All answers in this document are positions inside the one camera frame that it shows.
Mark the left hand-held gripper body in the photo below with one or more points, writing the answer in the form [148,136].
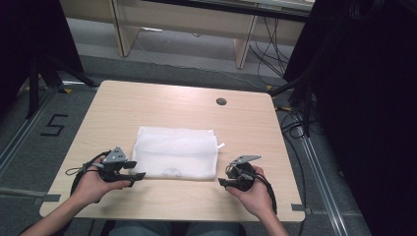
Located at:
[113,164]

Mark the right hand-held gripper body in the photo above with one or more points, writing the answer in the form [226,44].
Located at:
[246,173]

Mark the white mesh laundry bag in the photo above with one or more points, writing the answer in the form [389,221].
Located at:
[173,154]

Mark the person's right hand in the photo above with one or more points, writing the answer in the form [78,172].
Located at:
[257,198]

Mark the person's left hand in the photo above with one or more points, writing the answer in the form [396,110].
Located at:
[91,187]

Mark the person's legs in jeans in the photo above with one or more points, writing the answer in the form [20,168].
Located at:
[141,229]

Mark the grey tape strip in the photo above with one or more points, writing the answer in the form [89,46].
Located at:
[49,198]
[299,207]

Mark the black metal stand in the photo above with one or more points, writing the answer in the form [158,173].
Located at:
[306,98]
[34,88]

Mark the black curtain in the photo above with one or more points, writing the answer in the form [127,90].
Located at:
[370,108]
[29,36]

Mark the light wooden desk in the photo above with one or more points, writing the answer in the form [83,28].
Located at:
[183,19]

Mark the metal floor rail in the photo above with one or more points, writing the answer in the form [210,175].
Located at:
[23,134]
[323,183]

